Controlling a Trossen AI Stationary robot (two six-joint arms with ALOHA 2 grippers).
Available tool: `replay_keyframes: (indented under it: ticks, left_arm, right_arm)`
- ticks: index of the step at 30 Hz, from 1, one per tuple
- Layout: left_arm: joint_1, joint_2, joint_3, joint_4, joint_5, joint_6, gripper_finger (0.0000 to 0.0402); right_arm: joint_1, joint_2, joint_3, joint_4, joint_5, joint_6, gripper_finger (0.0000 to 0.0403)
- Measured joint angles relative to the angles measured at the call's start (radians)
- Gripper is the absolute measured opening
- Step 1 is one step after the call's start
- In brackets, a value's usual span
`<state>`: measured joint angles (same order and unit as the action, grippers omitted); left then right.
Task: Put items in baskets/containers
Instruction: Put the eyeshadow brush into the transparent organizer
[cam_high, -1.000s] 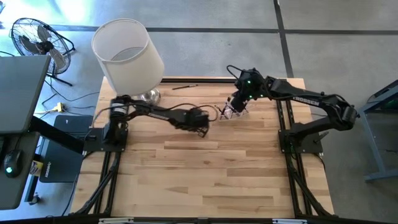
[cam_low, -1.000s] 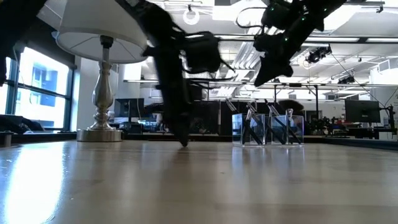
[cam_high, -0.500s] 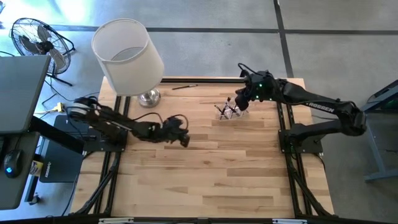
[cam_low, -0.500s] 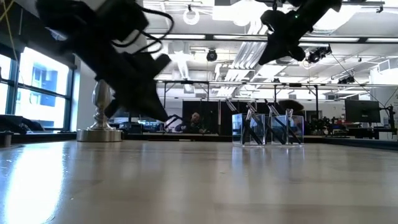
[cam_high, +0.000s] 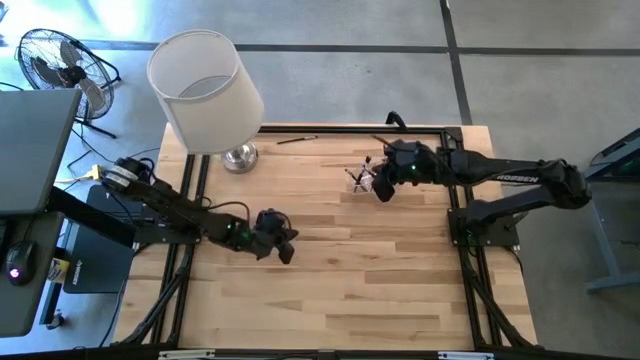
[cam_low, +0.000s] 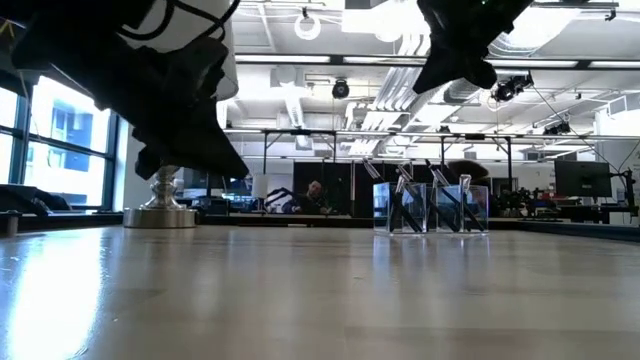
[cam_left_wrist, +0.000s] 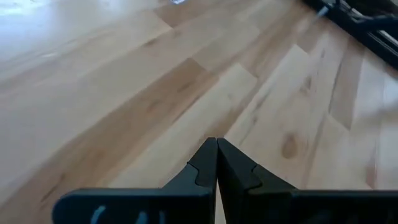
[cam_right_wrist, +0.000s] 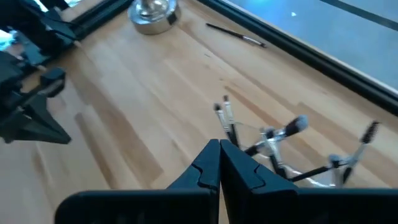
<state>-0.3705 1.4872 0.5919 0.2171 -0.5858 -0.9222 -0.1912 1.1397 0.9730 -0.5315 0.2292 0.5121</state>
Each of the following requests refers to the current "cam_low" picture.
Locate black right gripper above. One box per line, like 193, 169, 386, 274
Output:
413, 0, 534, 94

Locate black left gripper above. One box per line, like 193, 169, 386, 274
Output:
107, 35, 250, 181

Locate clear acrylic brush organizer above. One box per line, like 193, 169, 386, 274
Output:
372, 180, 490, 236

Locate table lamp with white shade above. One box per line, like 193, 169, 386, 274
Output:
119, 0, 240, 230

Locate small white lampshade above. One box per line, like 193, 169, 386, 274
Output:
250, 172, 272, 200

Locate black background robot equipment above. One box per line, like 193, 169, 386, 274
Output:
492, 182, 544, 219

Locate rig beam with light strips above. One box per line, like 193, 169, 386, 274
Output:
234, 53, 640, 71

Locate black computer monitor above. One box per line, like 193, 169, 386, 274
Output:
553, 159, 613, 200

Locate black curved object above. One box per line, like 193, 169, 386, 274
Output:
0, 183, 72, 217

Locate black hanging camera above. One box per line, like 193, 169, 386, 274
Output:
542, 121, 573, 137
491, 73, 535, 104

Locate black aluminium table frame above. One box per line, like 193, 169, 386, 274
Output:
18, 212, 640, 244

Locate black background rig frame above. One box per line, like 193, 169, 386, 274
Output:
438, 132, 515, 187
261, 128, 338, 176

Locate window with dark frame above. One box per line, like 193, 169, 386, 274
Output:
0, 74, 120, 212

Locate white ring light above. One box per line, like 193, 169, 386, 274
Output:
293, 13, 323, 42

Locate grey metal post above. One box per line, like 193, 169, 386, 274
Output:
0, 209, 21, 238

